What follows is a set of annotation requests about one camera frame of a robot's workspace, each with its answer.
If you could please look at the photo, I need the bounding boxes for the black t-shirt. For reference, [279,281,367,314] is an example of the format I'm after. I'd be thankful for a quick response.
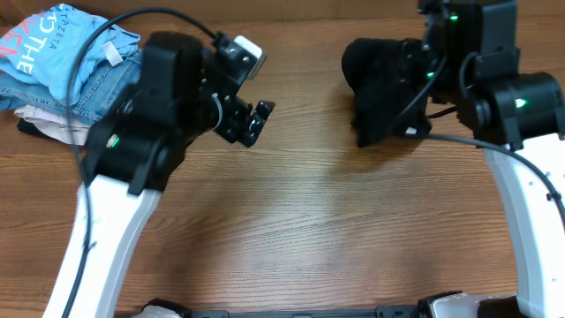
[341,37,433,149]

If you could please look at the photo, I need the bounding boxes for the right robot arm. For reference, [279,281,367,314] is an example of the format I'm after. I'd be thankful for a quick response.
[413,1,564,317]

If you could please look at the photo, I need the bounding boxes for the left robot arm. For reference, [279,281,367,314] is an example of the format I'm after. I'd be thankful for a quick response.
[44,32,274,317]

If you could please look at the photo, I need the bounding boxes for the folded blue jeans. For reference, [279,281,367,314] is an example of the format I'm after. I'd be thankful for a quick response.
[1,49,142,125]

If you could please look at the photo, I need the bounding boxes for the folded beige garment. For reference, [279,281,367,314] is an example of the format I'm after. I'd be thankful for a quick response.
[14,105,90,146]

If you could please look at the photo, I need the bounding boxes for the light blue printed t-shirt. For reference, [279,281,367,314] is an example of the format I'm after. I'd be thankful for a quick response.
[1,4,140,103]

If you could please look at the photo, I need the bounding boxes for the folded black garment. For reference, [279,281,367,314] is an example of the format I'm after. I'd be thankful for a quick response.
[17,118,51,140]

